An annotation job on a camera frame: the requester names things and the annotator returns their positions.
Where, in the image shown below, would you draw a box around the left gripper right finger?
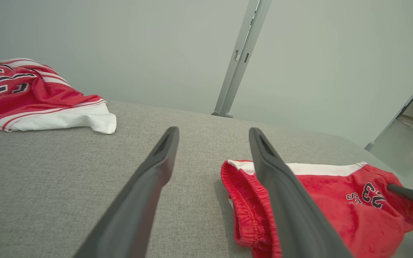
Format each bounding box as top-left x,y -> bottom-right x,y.
249,127 -> 354,258

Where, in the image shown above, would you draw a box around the red shorts white stripe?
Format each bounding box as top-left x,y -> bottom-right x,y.
221,159 -> 413,258

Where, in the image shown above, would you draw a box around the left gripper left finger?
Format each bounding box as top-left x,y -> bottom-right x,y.
73,126 -> 180,258

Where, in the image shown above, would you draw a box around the red basketball jersey white sleeves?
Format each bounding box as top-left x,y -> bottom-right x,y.
0,58 -> 117,134

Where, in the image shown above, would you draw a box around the grey metal post with hinge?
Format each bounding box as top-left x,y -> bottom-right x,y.
212,0 -> 272,119

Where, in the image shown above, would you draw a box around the grey metal door frame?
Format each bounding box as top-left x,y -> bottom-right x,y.
365,66 -> 413,152

